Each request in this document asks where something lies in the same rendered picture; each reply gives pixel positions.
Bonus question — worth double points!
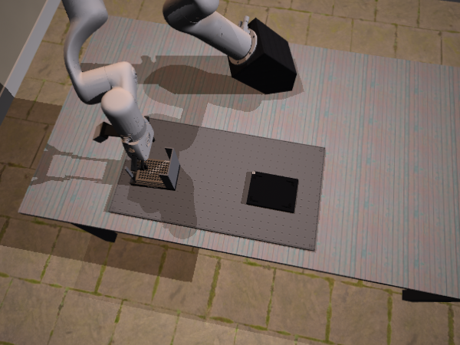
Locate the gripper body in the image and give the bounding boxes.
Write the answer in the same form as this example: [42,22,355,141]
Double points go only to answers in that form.
[123,117,154,161]

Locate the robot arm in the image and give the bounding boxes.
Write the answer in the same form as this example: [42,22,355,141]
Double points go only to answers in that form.
[61,0,258,145]

